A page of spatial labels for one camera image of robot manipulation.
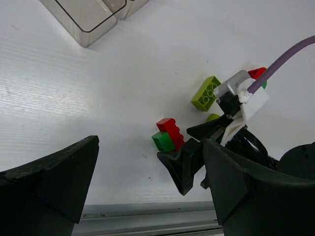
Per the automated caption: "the red rounded lego brick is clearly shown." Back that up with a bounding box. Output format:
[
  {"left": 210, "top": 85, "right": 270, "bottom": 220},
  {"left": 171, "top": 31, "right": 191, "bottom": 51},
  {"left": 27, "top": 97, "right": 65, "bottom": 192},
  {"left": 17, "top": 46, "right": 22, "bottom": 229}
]
[{"left": 248, "top": 67, "right": 267, "bottom": 80}]

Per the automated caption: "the clear bin near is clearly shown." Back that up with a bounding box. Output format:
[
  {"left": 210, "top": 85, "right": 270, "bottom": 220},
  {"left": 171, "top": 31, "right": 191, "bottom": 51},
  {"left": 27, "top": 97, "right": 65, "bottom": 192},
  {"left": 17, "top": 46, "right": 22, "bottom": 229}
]
[{"left": 41, "top": 0, "right": 125, "bottom": 47}]

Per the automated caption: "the green square lego brick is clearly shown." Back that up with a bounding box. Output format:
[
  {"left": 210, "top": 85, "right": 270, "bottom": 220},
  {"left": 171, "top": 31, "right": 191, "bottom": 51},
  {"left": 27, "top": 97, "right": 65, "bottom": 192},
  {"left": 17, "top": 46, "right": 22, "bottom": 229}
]
[{"left": 152, "top": 132, "right": 175, "bottom": 151}]

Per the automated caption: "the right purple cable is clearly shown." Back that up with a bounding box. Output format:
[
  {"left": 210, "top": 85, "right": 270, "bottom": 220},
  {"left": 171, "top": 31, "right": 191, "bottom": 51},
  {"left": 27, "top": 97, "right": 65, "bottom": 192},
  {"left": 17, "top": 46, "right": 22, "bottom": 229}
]
[{"left": 247, "top": 35, "right": 315, "bottom": 95}]

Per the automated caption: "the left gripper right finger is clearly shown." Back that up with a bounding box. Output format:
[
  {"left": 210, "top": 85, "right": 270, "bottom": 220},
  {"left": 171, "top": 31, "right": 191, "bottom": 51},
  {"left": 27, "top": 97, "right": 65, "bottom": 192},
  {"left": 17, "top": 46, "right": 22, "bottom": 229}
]
[{"left": 203, "top": 139, "right": 315, "bottom": 236}]

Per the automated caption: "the lime square lego brick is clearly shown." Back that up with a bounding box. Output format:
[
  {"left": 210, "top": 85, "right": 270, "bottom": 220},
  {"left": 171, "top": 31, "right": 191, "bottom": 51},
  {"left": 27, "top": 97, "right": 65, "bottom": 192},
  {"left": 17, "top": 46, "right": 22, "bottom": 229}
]
[{"left": 206, "top": 113, "right": 220, "bottom": 122}]

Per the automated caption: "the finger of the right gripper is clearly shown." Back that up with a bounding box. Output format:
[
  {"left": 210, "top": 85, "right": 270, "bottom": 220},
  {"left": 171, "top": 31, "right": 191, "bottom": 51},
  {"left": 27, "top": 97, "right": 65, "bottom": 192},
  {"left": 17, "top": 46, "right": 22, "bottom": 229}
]
[
  {"left": 157, "top": 138, "right": 204, "bottom": 196},
  {"left": 187, "top": 116, "right": 228, "bottom": 141}
]

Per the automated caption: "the red long lego brick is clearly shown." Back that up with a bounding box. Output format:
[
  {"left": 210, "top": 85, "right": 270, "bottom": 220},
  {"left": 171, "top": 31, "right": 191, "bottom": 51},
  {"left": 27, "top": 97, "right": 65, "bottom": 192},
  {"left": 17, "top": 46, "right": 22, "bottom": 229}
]
[{"left": 156, "top": 118, "right": 185, "bottom": 151}]

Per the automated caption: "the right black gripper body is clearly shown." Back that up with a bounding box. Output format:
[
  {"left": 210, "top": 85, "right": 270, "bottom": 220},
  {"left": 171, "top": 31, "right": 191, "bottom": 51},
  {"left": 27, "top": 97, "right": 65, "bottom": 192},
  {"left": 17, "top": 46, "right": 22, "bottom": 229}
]
[{"left": 225, "top": 128, "right": 315, "bottom": 172}]

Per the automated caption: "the lime long lego brick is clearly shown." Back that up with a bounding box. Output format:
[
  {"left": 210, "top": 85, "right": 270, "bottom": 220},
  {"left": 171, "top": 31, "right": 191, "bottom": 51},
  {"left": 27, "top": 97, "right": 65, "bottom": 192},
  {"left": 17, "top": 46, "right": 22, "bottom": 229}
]
[{"left": 191, "top": 76, "right": 221, "bottom": 112}]

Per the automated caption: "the aluminium front rail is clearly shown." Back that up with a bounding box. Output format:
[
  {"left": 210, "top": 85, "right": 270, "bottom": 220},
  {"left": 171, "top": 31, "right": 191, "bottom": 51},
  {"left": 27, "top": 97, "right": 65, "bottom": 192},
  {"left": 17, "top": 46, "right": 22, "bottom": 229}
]
[{"left": 72, "top": 201, "right": 223, "bottom": 236}]

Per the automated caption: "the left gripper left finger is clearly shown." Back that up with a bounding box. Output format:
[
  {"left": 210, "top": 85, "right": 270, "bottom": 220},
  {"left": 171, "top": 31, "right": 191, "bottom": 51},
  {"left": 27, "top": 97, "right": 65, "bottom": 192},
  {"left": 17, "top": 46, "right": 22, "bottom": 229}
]
[{"left": 0, "top": 136, "right": 99, "bottom": 236}]

